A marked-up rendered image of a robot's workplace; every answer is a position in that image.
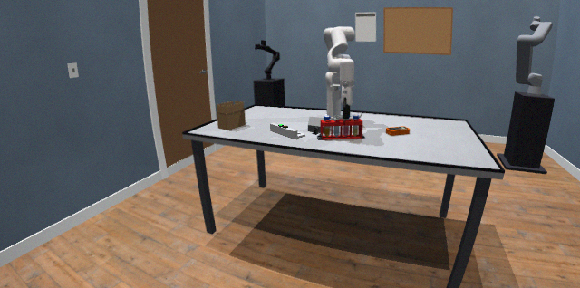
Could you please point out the orange pocket multimeter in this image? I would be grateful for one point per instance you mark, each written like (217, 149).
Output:
(397, 131)

